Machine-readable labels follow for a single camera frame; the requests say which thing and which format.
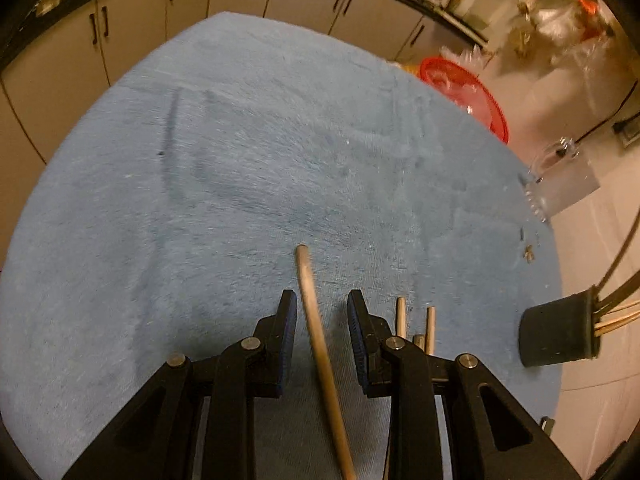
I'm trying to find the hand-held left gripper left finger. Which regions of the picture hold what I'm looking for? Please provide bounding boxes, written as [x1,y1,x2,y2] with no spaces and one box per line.
[62,289,299,480]

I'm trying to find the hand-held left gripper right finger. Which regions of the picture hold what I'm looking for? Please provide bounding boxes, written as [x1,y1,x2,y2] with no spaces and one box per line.
[347,289,581,480]

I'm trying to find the light wooden chopstick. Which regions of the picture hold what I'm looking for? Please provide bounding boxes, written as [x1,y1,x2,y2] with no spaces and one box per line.
[295,244,357,480]

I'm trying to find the row of wooden chopsticks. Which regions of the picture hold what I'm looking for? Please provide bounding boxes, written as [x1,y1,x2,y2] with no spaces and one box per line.
[394,297,437,357]

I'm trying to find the black cylindrical utensil holder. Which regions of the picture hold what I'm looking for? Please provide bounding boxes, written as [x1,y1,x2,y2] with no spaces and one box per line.
[518,285,601,367]

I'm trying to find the bunch of wooden chopsticks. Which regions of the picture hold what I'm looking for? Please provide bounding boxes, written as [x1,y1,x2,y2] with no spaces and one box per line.
[592,199,640,342]

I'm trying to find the blue terry tablecloth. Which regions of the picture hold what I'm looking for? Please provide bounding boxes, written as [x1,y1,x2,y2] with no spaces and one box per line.
[0,11,562,480]

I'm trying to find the clear drinking glass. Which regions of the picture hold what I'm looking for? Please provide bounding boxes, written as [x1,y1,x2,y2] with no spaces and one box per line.
[522,137,601,224]

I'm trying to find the red plastic basin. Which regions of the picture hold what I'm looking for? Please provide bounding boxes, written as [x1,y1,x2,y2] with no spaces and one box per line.
[418,56,510,145]

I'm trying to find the clear plastic bag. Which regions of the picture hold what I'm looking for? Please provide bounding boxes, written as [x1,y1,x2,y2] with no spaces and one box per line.
[439,44,497,69]

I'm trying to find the black kitchen countertop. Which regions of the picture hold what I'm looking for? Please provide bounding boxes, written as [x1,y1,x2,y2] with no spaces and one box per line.
[0,0,490,68]

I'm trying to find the beige lower kitchen cabinets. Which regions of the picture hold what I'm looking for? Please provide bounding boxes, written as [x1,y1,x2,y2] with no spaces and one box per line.
[0,0,451,266]

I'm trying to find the hanging bags of dried food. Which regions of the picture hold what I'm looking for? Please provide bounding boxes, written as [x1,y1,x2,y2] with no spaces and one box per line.
[517,0,618,63]

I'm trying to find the wall power socket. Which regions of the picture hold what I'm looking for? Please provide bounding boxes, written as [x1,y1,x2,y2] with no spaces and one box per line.
[613,114,640,147]

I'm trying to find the black power cable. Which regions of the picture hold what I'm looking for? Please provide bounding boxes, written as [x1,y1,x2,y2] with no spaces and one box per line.
[574,79,640,147]

